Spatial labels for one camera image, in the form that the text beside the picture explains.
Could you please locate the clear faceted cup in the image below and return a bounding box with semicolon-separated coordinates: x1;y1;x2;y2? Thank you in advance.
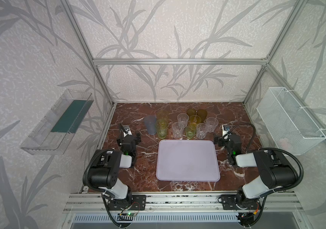
206;117;218;133
177;113;189;128
172;122;184;139
196;123;208;139

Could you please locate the yellow transparent plastic cup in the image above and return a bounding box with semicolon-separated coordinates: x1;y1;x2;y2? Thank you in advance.
188;114;202;129

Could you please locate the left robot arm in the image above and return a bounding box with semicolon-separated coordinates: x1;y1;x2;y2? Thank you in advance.
83;132;141;203

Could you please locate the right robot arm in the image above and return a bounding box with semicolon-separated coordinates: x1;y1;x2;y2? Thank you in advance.
214;134;304;203

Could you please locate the lilac plastic tray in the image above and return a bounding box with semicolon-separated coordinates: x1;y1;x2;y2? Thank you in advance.
156;140;221;182

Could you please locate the blue frosted plastic cup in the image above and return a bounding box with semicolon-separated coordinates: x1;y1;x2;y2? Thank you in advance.
144;115;156;135

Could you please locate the tall green plastic cup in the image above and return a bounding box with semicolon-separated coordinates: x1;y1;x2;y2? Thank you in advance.
155;119;168;139

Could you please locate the amber dimpled cup right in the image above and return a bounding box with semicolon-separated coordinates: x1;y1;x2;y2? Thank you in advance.
197;109;208;123

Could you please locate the amber dimpled cup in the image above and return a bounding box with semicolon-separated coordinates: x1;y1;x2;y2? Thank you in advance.
186;108;197;117
197;109;208;123

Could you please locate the tall yellow plastic cup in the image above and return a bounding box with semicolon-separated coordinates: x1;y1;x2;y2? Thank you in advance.
156;110;169;122

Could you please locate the small green plastic cup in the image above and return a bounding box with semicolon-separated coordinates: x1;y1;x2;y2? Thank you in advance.
185;125;196;139

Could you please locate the amber dimpled cup left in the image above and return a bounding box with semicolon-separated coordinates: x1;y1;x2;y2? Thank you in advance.
186;108;197;117

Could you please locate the green pad in bin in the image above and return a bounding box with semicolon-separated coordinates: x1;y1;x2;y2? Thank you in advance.
51;100;93;134

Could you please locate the small circuit board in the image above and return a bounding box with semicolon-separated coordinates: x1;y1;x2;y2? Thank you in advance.
118;211;139;218

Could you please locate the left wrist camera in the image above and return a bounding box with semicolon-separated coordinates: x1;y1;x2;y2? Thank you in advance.
120;124;132;137

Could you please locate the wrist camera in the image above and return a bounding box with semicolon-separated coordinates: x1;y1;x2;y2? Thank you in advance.
221;125;231;139
120;124;132;137

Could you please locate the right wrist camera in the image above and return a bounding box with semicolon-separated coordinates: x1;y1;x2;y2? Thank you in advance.
221;125;231;139

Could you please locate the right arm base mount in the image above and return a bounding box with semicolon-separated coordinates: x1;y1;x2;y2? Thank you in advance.
217;193;259;210

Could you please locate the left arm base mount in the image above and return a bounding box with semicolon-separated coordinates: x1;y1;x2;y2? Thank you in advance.
107;195;147;211

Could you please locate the white wire mesh basket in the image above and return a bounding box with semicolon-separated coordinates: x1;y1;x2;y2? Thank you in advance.
257;87;326;156

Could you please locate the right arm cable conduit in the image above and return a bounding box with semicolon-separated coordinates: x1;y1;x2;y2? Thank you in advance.
228;123;304;192

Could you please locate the clear plastic wall bin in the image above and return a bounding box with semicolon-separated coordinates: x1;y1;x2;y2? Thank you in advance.
20;89;94;156

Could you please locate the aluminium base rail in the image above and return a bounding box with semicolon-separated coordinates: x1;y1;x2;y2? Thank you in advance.
63;191;304;213

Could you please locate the aluminium frame crossbar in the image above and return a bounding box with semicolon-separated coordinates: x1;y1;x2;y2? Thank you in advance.
93;58;267;65

